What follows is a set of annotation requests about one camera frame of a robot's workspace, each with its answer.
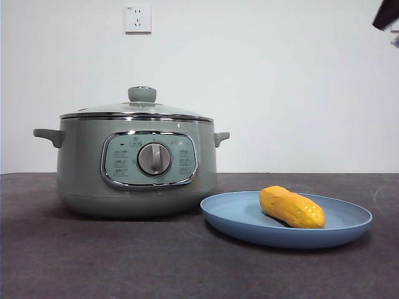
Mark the glass lid with round knob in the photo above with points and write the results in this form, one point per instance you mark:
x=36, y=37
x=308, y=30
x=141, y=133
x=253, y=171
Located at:
x=142, y=94

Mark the yellow corn cob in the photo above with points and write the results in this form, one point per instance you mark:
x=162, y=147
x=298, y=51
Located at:
x=290, y=208

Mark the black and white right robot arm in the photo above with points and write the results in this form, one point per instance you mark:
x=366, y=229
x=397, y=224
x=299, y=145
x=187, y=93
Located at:
x=388, y=14

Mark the blue round plate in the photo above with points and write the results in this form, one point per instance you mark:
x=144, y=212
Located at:
x=237, y=215

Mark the pale green electric steamer pot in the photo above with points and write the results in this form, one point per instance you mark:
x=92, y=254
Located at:
x=81, y=174

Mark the white wall power socket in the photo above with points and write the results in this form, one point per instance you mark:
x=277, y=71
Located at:
x=138, y=19

